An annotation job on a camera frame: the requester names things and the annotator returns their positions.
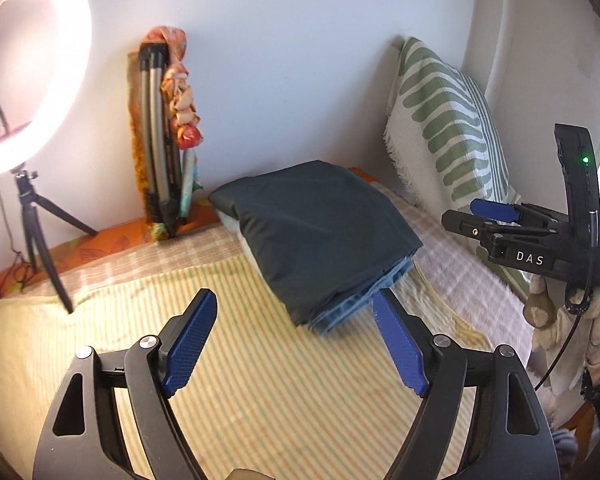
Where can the folded metal stand with scarf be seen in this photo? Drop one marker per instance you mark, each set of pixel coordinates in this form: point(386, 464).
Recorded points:
point(182, 105)

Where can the folded grey metal stand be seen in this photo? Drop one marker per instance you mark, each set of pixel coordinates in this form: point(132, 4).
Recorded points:
point(152, 125)

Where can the folded blue jeans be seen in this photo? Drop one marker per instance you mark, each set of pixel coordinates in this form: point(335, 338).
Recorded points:
point(350, 310)

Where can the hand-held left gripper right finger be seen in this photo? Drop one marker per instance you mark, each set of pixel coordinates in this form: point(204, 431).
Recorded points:
point(400, 345)

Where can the black pants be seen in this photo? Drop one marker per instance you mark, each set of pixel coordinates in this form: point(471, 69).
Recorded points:
point(305, 230)

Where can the yellow striped bed sheet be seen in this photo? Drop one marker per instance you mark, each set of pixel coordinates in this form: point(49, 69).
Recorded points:
point(280, 410)

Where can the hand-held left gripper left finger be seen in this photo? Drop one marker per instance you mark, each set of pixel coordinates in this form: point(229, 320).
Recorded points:
point(190, 340)

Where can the green leaf pattern cushion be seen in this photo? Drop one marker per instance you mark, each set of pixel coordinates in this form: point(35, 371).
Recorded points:
point(440, 110)

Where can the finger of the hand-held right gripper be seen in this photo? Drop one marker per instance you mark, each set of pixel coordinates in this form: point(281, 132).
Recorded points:
point(495, 211)
point(465, 223)

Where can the black light tripod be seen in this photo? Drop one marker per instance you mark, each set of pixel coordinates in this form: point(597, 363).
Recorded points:
point(30, 220)

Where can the orange fringed mat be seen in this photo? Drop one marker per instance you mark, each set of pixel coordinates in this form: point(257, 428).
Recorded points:
point(135, 135)

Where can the pale checked blanket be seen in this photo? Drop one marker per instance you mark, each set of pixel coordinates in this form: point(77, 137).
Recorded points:
point(460, 270)

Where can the person's right hand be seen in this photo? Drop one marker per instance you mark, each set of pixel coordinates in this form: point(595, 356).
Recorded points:
point(542, 310)

